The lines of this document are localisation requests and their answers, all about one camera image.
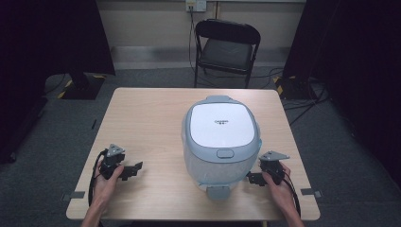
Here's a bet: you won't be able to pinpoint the person's left hand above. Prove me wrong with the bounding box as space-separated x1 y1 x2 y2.
93 165 125 206

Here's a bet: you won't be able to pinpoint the left hand-held gripper cable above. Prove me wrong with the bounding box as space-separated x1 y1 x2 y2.
87 149 109 208

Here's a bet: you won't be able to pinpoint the black floor cables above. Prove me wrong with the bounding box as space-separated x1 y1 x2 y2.
252 67 331 127

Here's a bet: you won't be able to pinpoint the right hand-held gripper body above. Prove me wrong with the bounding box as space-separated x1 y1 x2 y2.
258 150 290 185

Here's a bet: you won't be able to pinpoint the right hand-held gripper cable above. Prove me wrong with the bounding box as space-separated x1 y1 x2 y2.
281 174 302 219

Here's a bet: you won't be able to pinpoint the white and grey pedal bin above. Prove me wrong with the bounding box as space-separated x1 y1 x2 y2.
181 95 263 201

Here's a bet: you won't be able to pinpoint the black power cable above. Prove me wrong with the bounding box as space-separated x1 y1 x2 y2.
187 6 199 79

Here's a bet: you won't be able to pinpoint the black stand base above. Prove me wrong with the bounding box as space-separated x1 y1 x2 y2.
57 71 107 101
273 75 313 101

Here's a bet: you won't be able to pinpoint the dark curtain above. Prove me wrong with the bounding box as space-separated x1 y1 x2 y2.
0 0 116 165
282 0 401 187

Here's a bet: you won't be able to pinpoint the black folding chair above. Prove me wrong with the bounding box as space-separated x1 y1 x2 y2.
193 18 262 89

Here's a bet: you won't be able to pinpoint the person's right hand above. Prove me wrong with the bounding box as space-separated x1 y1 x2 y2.
262 165 294 207

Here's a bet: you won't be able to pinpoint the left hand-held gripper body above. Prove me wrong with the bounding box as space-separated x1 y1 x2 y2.
100 144 126 181

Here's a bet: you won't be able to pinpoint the hand-held gripper cable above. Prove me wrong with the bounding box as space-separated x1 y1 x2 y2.
87 149 109 208
281 174 302 219

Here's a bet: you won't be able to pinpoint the white plastic bin liner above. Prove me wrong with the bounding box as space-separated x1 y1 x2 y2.
183 148 263 187

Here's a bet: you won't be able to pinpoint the grey tape tab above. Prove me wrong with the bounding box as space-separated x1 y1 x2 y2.
300 187 323 199
61 190 86 202

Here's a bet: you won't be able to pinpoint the white wall socket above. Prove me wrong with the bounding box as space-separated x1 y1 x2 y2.
184 0 207 13

